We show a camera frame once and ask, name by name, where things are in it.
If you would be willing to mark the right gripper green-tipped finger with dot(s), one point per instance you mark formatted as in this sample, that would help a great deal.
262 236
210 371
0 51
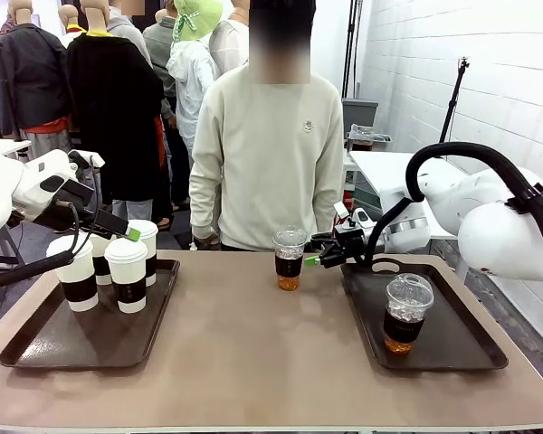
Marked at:
323 260
323 240

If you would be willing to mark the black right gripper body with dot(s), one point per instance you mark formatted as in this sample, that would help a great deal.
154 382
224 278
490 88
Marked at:
349 246

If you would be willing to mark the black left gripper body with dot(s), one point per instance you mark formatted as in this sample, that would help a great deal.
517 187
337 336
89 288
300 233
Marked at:
70 201

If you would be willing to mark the white lidded paper coffee cup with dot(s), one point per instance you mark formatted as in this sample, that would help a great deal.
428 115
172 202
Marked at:
77 280
147 253
127 282
100 264

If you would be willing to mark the clear iced drink cup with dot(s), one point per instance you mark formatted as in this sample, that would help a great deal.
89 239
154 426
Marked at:
289 264
407 316

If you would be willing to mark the person's left forearm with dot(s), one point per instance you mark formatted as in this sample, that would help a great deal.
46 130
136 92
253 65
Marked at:
330 199

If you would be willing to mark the person's right forearm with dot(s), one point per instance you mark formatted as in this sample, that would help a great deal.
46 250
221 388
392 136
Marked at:
203 203

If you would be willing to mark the brown plastic serving tray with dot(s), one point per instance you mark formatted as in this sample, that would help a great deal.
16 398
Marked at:
457 334
72 343

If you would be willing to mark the person's right hand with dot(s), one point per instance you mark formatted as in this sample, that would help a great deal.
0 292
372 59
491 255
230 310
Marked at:
206 240

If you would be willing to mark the white desk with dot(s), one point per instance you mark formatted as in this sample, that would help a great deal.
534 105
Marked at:
6 145

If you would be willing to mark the mannequin in black robe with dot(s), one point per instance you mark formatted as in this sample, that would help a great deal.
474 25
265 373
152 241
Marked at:
113 113

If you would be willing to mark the person in beige sweatshirt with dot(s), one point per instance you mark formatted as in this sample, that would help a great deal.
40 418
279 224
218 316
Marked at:
267 153

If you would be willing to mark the clear container with items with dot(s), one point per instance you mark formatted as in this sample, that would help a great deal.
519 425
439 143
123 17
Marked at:
368 135

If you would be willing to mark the mannequin in navy jacket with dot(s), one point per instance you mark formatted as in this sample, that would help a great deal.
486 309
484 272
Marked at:
27 77

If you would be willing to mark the grey plastic bin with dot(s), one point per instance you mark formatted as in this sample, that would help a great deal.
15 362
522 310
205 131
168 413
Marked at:
362 113

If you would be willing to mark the mannequin in white jacket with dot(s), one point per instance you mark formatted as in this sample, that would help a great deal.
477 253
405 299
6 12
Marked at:
190 86

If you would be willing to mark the figure in olive jacket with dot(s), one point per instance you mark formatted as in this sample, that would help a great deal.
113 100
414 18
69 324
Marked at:
158 50

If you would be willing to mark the person in grey hoodie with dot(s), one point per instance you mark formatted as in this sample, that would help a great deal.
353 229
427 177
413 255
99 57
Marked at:
126 31

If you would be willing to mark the mannequin with yellow collar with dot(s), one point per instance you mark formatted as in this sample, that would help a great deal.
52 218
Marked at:
70 18

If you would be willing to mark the black light stand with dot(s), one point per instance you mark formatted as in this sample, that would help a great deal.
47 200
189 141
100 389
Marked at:
352 40

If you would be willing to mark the mannequin in light grey coat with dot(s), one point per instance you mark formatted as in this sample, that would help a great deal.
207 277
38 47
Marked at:
231 45

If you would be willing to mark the green sun hat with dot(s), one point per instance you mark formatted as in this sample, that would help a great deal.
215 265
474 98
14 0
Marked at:
197 18

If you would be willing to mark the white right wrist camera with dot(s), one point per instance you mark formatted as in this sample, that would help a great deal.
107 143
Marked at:
344 212

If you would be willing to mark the black camera tripod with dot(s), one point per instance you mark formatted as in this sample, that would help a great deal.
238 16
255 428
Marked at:
452 104

